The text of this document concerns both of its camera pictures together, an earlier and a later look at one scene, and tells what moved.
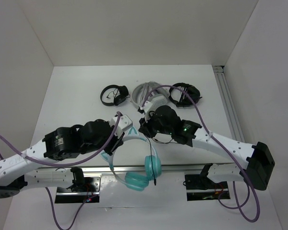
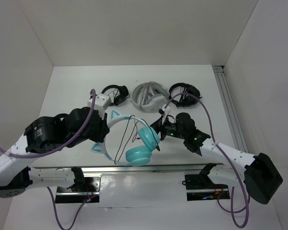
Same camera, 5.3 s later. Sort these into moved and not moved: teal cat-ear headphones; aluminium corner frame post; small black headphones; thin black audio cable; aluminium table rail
Moved: thin black audio cable; teal cat-ear headphones
Not moved: aluminium corner frame post; aluminium table rail; small black headphones
